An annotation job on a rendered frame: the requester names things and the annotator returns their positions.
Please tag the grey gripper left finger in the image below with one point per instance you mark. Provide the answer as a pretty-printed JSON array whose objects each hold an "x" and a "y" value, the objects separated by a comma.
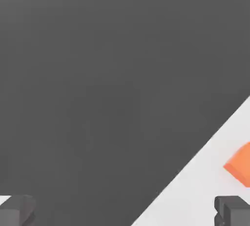
[{"x": 16, "y": 212}]

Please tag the large orange box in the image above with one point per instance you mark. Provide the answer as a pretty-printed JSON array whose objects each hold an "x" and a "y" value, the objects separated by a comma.
[{"x": 240, "y": 163}]

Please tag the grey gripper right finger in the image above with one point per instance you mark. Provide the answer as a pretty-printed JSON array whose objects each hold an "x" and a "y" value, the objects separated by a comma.
[{"x": 234, "y": 213}]

